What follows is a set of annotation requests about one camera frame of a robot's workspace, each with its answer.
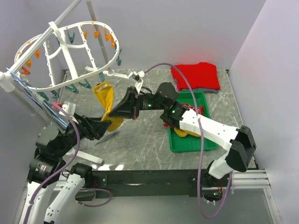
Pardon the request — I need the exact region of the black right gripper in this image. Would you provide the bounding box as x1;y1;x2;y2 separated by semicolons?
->
108;87;167;120

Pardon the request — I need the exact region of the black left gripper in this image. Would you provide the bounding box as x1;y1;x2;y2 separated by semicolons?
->
55;111;112;156

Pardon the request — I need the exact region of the red snowflake christmas sock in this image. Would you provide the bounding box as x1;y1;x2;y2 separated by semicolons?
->
161;103;204;129

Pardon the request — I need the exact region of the yellow bear sock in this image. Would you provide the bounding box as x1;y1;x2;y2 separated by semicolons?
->
173;127;201;137

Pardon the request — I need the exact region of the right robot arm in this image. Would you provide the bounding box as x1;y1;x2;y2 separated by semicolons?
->
109;82;256;187

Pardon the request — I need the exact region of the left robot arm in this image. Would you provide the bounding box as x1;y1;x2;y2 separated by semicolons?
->
19;115;111;224

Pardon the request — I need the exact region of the white round clip hanger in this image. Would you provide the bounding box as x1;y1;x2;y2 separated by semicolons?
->
14;21;120;92

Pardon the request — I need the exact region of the grey cloth on rack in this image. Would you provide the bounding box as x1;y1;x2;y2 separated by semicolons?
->
79;129;119;150

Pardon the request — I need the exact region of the green plastic tray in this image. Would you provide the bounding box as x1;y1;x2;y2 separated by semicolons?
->
168;91;211;153

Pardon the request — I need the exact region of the red folded cloth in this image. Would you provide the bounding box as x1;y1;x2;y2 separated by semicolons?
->
175;62;221;91

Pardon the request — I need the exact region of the grey folded cloth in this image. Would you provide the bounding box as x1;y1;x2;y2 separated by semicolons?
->
174;80;219;93

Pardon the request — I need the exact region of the white drying rack stand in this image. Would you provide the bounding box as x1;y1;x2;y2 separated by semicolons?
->
0;0;138;167

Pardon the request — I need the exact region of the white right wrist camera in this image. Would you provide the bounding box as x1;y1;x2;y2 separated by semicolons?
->
130;71;145;94

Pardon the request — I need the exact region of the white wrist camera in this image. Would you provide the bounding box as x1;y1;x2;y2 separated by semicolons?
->
61;101;76;116
130;71;145;94

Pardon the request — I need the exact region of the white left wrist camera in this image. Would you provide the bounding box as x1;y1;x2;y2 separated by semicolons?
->
61;101;76;116

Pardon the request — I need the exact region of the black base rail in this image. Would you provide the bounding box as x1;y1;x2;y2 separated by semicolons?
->
93;169;198;197

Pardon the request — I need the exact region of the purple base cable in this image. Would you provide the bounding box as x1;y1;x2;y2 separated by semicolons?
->
76;188;113;208

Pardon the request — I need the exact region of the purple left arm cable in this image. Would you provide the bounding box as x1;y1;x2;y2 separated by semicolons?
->
23;102;81;224

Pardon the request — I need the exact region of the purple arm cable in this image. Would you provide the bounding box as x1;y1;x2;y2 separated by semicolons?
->
23;102;81;224
140;62;234;219

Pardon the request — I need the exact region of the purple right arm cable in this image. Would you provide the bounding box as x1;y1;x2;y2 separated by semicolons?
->
140;62;234;219

